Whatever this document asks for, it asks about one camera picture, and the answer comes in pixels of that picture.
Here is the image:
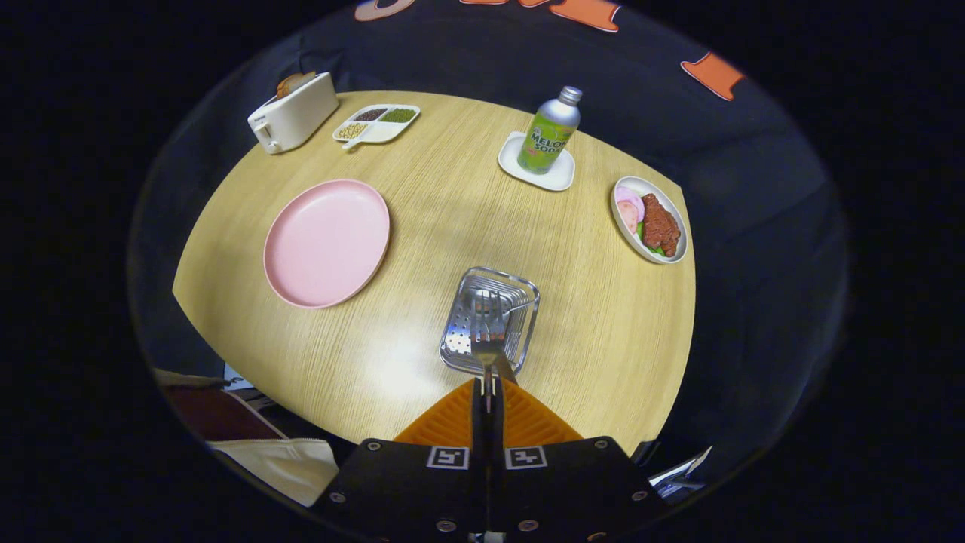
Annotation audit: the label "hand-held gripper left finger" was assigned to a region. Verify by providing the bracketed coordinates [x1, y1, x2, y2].
[313, 377, 489, 543]

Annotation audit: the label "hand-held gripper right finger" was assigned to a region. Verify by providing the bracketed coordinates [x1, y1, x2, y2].
[489, 377, 672, 543]

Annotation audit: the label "wooden handle metal fork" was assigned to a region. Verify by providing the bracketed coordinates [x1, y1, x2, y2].
[471, 290, 507, 414]

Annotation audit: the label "cream cloth bag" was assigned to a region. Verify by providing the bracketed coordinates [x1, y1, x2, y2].
[207, 437, 340, 508]

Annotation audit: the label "white oval dish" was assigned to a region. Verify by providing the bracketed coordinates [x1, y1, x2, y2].
[611, 176, 688, 265]

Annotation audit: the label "green lettuce leaf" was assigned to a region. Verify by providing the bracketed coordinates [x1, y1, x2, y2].
[636, 222, 668, 256]

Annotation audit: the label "pink round plate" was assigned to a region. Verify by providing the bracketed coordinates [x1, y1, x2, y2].
[263, 179, 391, 309]

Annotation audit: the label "dark red bag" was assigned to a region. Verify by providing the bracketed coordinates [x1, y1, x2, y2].
[162, 385, 287, 442]

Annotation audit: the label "pink ham slices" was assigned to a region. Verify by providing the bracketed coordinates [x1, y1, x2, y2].
[615, 186, 646, 235]

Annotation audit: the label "red-brown meat piece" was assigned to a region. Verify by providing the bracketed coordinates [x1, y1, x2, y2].
[642, 193, 682, 257]

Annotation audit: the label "white square coaster plate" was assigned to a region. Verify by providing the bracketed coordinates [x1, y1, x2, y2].
[498, 131, 576, 192]

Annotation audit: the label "green label soda bottle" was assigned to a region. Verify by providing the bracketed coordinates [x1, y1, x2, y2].
[517, 86, 584, 176]

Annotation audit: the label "white divided snack dish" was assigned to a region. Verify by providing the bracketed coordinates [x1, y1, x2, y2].
[332, 104, 421, 150]

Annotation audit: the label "cream white toaster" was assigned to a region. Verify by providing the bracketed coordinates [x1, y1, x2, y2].
[247, 72, 340, 155]

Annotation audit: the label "toasted bread slices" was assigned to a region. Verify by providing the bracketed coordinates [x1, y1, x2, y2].
[276, 72, 317, 99]

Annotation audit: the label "metal wire basket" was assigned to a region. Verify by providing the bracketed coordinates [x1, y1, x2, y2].
[440, 266, 541, 377]

